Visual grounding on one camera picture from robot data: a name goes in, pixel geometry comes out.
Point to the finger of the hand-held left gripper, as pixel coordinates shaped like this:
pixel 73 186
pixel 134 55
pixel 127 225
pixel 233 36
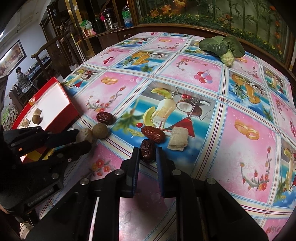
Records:
pixel 62 137
pixel 69 154

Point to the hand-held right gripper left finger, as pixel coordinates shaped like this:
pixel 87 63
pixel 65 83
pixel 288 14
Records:
pixel 135 178

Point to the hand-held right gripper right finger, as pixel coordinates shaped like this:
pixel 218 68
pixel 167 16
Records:
pixel 160 176

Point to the beige round nut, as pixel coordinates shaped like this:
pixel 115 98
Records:
pixel 84 135

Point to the red box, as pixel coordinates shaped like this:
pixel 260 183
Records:
pixel 69 111

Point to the dark red date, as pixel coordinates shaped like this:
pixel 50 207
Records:
pixel 148 150
pixel 153 135
pixel 104 118

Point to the brown longan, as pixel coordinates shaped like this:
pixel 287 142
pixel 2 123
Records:
pixel 100 130
pixel 36 119

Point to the beige pastry piece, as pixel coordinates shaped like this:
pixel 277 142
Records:
pixel 37 111
pixel 26 122

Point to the beige rectangular wafer pastry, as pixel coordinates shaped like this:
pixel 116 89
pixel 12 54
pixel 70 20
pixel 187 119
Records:
pixel 178 138

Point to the wooden chair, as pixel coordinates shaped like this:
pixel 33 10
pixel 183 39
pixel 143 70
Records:
pixel 44 60

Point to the wooden display cabinet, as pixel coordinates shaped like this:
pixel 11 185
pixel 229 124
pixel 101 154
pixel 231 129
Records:
pixel 57 30

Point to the green packet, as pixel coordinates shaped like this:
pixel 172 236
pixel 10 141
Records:
pixel 86 24

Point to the black kettle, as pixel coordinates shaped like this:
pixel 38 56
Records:
pixel 98 26

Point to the silver thermos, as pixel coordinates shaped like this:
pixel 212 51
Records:
pixel 108 16

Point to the green label plastic bottle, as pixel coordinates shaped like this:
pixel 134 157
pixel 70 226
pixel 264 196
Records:
pixel 126 15

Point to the green bok choy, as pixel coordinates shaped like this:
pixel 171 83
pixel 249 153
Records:
pixel 217 46

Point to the bamboo flower mural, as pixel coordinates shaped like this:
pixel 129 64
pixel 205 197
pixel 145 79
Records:
pixel 231 14

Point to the framed wall picture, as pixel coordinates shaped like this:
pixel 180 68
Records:
pixel 12 56

